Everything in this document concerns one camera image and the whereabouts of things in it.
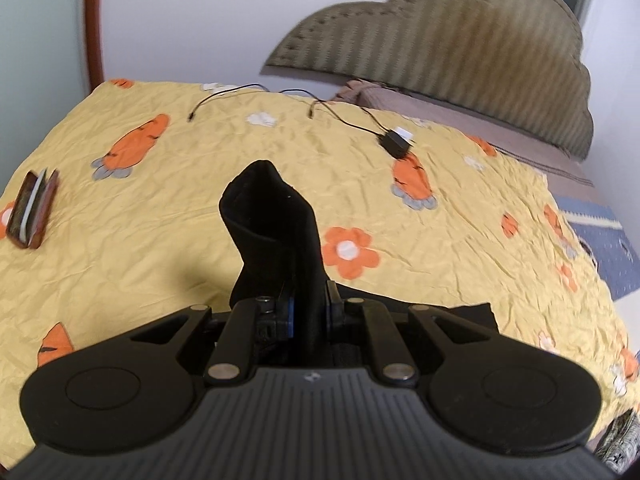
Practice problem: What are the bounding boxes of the black pants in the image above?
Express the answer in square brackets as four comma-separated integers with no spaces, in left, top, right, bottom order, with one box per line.
[218,159,500,340]

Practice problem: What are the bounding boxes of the yellow carrot print bedspread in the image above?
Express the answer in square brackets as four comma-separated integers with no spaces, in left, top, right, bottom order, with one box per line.
[1,80,639,466]

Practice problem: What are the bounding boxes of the black power adapter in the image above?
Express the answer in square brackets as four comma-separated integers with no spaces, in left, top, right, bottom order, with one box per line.
[378,130,410,159]

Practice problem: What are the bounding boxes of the olive tufted headboard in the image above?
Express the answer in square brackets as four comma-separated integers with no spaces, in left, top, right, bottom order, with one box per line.
[266,0,593,159]

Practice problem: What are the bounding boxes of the black charging cable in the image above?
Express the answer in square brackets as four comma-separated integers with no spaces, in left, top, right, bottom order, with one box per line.
[188,82,271,123]

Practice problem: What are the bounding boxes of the brown wooden door frame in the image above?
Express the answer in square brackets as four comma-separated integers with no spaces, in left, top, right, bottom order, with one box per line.
[84,0,104,90]

